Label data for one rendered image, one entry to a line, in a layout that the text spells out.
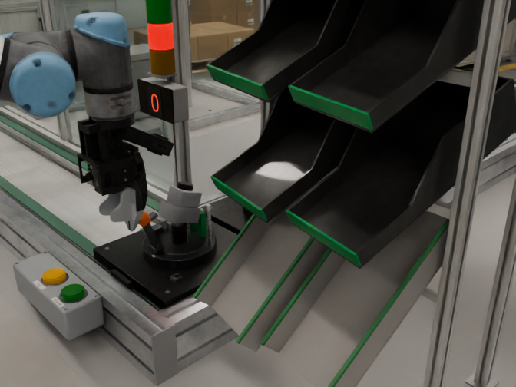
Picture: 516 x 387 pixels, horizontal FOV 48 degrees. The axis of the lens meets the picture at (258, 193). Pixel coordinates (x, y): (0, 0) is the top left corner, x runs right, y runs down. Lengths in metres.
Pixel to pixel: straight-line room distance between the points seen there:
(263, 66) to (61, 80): 0.25
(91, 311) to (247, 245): 0.30
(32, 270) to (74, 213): 0.32
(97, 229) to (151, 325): 0.45
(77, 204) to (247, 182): 0.73
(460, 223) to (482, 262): 0.67
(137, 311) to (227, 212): 0.36
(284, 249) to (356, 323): 0.17
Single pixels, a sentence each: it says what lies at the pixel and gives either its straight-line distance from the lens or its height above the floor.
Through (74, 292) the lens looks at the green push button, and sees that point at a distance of 1.04.
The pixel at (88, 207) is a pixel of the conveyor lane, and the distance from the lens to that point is 1.46.
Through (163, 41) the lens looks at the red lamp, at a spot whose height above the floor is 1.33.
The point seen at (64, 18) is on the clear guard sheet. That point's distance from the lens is 1.65.
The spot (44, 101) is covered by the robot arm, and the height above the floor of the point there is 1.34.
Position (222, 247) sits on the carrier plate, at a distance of 1.13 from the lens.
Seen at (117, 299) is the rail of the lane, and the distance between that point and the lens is 1.03.
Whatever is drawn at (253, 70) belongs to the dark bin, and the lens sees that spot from 0.77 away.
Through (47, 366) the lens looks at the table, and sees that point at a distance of 1.08.
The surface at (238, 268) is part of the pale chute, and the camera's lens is 0.92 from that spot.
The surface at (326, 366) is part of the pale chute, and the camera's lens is 0.80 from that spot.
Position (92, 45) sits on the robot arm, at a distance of 0.89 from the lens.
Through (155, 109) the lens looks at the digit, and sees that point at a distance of 1.23.
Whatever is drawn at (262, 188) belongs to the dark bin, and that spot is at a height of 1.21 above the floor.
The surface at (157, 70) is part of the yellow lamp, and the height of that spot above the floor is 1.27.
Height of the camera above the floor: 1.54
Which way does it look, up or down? 25 degrees down
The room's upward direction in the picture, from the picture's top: straight up
